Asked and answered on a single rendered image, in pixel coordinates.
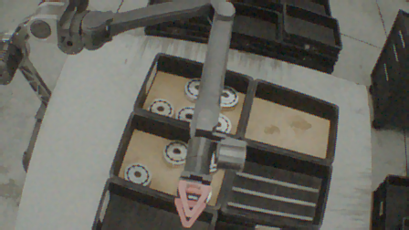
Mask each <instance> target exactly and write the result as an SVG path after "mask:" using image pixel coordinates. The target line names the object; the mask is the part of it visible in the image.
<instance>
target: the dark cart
mask: <svg viewBox="0 0 409 230"><path fill-rule="evenodd" d="M371 73H372V74H370V75H371V83H372V85H371V86H369V88H370V93H372V94H373V100H374V112H375V120H373V122H372V124H373V127H374V128H375V129H380V128H381V127H382V126H383V125H384V124H386V125H392V126H394V127H399V128H401V129H406V130H409V13H407V12H405V11H404V10H402V9H400V8H399V11H398V14H397V16H396V18H395V19H394V22H393V25H392V28H391V31H390V32H389V35H388V37H387V39H386V41H385V44H384V45H383V49H382V51H381V53H380V55H379V57H378V59H377V61H376V63H375V65H374V67H373V70H372V72H371Z"/></svg>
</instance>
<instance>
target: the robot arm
mask: <svg viewBox="0 0 409 230"><path fill-rule="evenodd" d="M70 10H71V9H70V2H68V3H67V2H66V3H65V4H64V6H63V8H62V10H60V12H59V15H58V17H57V22H56V23H57V25H56V27H57V34H58V35H57V38H58V44H62V43H63V42H64V40H65V38H66V37H73V35H74V36H80V35H81V38H82V39H83V40H82V41H83V46H82V47H84V48H85V49H87V50H88V51H91V50H92V51H94V50H98V49H100V48H101V47H103V46H104V44H105V43H107V42H110V41H112V38H113V37H115V36H117V35H118V34H120V33H122V32H125V31H129V30H133V29H136V28H141V27H144V26H149V25H154V24H159V23H162V22H168V21H172V20H177V19H182V18H186V17H192V16H206V17H207V18H208V19H209V23H210V24H211V26H212V27H211V31H210V39H209V43H208V47H207V51H206V55H205V60H204V67H203V71H202V76H201V80H200V84H199V89H198V91H197V97H196V102H195V104H194V112H193V122H192V127H191V132H190V133H191V137H192V139H190V140H189V141H188V146H187V150H186V155H185V159H184V161H185V163H184V168H183V170H182V171H181V176H179V182H178V185H177V196H179V197H181V198H175V201H174V203H175V205H176V208H177V211H178V213H179V215H180V218H181V221H182V224H183V227H190V226H191V225H192V224H193V223H194V220H195V219H196V218H197V217H198V216H199V214H201V212H202V211H203V210H204V209H205V206H206V203H207V200H208V197H209V195H210V191H211V188H212V187H211V182H212V176H211V175H210V171H211V164H212V160H213V153H214V152H215V157H214V163H213V164H215V169H216V170H227V171H230V172H236V173H241V172H242V170H243V166H244V162H245V157H246V142H245V141H240V140H236V139H233V138H229V137H226V136H225V134H222V133H216V127H217V123H218V119H219V113H220V108H221V107H220V105H221V99H222V92H223V86H224V82H225V72H226V67H227V56H228V51H229V47H230V42H231V33H232V29H233V24H234V23H233V19H234V16H235V12H236V10H235V8H234V6H233V4H231V3H229V2H227V1H226V0H178V1H173V2H169V3H164V4H159V5H150V6H145V7H141V8H136V9H133V10H131V11H125V12H119V13H115V12H114V13H113V11H111V10H108V11H105V12H103V11H99V10H97V11H92V12H89V13H87V14H85V13H82V14H81V13H79V11H78V12H76V11H70ZM106 26H107V27H108V30H106ZM186 195H190V196H195V197H197V199H190V198H187V197H186ZM189 207H193V209H192V210H190V209H189ZM183 208H184V209H183ZM184 213H185V214H184ZM186 216H189V217H192V218H191V219H190V220H189V221H188V222H187V220H186Z"/></svg>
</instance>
